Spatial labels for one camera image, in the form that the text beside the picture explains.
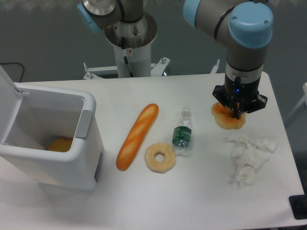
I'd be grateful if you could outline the round flower-shaped bread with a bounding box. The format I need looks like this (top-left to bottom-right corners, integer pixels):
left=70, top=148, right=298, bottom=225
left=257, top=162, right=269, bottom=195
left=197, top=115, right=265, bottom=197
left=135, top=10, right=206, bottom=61
left=211, top=102, right=246, bottom=130

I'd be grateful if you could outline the white trash can lid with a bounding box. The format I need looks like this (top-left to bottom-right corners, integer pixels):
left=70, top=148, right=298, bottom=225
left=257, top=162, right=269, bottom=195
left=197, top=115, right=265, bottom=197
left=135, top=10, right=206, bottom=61
left=0, top=67, right=29, bottom=144

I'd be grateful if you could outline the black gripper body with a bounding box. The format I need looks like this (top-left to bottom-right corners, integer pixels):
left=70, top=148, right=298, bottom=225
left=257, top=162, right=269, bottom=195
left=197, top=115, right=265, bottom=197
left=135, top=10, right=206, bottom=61
left=213, top=74, right=268, bottom=114

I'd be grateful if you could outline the black cable on floor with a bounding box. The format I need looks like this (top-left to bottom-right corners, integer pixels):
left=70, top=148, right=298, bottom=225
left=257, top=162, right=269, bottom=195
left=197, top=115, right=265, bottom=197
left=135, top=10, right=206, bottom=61
left=0, top=62, right=25, bottom=83

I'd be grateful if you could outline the long orange baguette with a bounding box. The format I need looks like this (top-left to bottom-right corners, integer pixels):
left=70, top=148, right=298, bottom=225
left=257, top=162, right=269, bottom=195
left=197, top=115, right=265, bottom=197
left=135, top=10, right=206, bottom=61
left=116, top=103, right=159, bottom=171

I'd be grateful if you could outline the green label plastic bottle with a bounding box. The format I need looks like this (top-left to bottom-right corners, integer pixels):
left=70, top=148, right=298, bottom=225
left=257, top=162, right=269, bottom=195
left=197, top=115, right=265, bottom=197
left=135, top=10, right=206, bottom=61
left=172, top=107, right=192, bottom=158

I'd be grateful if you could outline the yellow object inside can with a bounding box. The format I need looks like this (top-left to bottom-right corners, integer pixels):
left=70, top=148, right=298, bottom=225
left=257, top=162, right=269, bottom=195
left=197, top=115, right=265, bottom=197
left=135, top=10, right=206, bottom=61
left=47, top=138, right=72, bottom=152

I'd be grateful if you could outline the white furniture leg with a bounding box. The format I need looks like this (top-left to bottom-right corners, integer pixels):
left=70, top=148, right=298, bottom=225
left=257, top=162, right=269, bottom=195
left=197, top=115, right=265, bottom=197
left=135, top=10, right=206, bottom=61
left=283, top=82, right=307, bottom=127

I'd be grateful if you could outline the black device at edge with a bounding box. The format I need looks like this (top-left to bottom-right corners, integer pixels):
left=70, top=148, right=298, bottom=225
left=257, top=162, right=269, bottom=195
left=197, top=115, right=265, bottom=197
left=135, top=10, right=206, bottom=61
left=289, top=195, right=307, bottom=220

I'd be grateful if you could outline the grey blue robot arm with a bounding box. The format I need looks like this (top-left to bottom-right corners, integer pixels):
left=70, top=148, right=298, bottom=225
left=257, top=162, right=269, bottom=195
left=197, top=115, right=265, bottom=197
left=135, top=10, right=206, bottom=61
left=77, top=0, right=273, bottom=118

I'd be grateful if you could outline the white metal base frame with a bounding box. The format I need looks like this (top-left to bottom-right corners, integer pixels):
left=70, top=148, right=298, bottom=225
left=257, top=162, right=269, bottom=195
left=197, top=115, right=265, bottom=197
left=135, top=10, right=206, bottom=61
left=83, top=57, right=220, bottom=80

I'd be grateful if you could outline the crumpled white paper tissue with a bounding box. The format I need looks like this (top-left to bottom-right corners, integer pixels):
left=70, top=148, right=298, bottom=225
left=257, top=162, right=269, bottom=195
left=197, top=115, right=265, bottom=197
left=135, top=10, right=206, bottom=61
left=224, top=133, right=277, bottom=189

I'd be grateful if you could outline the pale ring donut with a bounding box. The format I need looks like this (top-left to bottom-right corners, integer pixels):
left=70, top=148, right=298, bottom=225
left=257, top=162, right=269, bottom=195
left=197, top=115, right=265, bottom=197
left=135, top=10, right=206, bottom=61
left=144, top=142, right=176, bottom=173

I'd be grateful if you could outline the white trash can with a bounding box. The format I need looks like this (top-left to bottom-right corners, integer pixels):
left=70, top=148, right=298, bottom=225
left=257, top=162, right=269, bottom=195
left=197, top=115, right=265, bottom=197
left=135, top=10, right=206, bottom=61
left=0, top=83, right=103, bottom=190

